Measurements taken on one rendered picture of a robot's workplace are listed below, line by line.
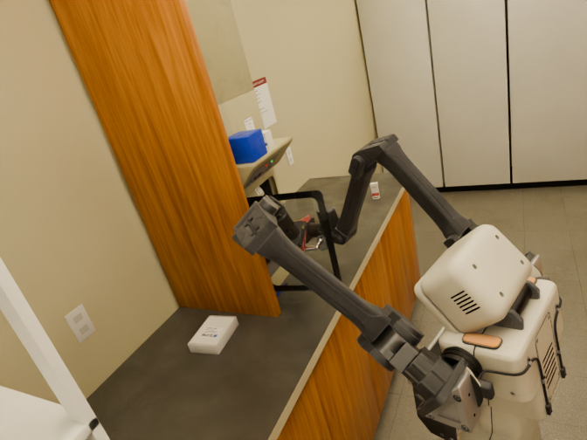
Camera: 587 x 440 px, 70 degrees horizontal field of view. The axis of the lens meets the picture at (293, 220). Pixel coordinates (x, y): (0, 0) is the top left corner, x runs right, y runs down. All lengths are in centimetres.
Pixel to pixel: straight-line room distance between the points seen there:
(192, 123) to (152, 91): 16
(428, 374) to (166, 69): 108
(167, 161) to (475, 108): 335
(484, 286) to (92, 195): 128
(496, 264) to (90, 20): 133
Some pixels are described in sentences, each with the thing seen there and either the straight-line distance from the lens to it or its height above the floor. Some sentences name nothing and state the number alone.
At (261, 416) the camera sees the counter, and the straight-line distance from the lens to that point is 128.
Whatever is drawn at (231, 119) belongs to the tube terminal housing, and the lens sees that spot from 153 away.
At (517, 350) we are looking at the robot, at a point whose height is 124.
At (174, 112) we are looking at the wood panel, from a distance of 140.
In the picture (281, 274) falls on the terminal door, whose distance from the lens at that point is 159.
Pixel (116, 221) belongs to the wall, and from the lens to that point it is 168.
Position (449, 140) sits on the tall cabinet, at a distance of 445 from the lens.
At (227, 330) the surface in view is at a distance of 157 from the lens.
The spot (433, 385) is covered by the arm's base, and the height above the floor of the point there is 121.
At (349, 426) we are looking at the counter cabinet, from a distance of 189.
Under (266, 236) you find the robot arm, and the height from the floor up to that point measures 153.
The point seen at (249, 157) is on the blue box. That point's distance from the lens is 142.
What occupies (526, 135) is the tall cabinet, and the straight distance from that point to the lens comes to 442.
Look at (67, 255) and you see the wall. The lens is 158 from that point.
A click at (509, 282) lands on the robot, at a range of 96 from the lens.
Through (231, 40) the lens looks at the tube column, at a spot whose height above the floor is 189.
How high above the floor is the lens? 186
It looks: 23 degrees down
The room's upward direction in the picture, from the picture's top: 15 degrees counter-clockwise
